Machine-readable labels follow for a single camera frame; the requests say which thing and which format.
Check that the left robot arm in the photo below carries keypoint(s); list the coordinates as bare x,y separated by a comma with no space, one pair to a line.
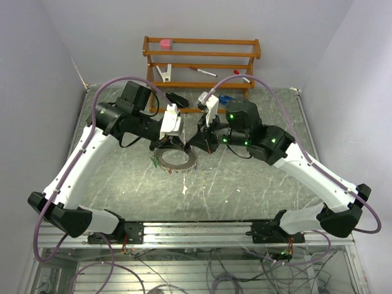
60,202

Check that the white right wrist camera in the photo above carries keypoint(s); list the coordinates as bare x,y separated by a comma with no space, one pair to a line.
211,109

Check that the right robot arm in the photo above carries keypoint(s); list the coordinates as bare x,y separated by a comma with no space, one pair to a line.
342,202

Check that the red capped white marker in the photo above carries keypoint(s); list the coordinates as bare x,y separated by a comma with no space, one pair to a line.
236,72

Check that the blue stapler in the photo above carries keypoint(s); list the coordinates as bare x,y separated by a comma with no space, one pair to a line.
224,99

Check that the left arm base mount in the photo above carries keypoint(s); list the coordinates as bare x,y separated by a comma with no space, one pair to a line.
127,232

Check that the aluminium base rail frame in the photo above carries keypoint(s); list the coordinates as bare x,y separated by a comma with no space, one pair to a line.
218,234

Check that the green key tag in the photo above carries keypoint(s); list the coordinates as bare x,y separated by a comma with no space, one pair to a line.
155,162

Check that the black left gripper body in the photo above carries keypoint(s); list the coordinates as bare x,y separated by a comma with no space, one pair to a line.
160,143

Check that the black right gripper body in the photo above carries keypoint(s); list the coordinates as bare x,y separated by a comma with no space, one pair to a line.
211,139

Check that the red white marker pen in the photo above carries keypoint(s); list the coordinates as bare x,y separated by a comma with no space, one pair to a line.
203,71

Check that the wooden shelf rack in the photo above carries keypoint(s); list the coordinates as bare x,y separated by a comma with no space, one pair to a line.
219,56

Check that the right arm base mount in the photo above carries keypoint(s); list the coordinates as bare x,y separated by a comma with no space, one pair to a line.
265,231

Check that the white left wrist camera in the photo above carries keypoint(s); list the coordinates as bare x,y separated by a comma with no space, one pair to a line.
172,123

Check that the white plastic clamp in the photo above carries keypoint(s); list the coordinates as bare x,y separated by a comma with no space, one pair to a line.
165,76

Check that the black object on rack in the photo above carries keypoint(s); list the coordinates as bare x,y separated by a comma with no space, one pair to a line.
180,101

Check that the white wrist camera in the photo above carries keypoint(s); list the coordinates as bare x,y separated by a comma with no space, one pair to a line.
172,123
211,109

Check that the round metal keyring disc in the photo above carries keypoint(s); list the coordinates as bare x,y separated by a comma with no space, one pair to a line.
175,161

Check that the pink eraser block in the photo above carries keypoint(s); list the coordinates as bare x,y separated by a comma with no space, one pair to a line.
166,44

